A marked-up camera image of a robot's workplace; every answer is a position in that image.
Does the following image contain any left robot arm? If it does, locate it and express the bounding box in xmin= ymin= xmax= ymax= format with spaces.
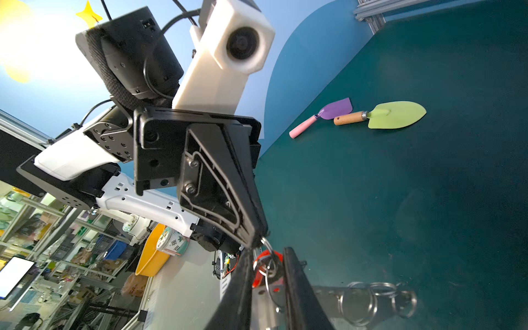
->
xmin=17 ymin=1 xmax=275 ymax=254

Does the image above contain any green toy shovel orange handle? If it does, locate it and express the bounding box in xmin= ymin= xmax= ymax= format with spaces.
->
xmin=334 ymin=101 xmax=426 ymax=129

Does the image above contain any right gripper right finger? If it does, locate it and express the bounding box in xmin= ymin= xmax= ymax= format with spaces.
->
xmin=283 ymin=247 xmax=334 ymax=330

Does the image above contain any purple toy shovel pink handle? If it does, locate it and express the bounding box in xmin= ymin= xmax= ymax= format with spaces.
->
xmin=289 ymin=98 xmax=353 ymax=139

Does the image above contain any red-capped silver key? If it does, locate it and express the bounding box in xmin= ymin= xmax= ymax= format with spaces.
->
xmin=252 ymin=237 xmax=286 ymax=316

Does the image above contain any yellow plastic bin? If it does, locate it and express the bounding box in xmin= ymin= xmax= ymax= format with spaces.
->
xmin=135 ymin=224 xmax=170 ymax=277

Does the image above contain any aluminium frame rear bar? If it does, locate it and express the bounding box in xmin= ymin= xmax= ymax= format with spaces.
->
xmin=353 ymin=0 xmax=434 ymax=34

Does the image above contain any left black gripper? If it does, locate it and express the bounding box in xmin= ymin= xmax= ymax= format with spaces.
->
xmin=133 ymin=107 xmax=268 ymax=249

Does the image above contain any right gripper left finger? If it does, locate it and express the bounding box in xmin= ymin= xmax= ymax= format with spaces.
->
xmin=205 ymin=249 xmax=254 ymax=329

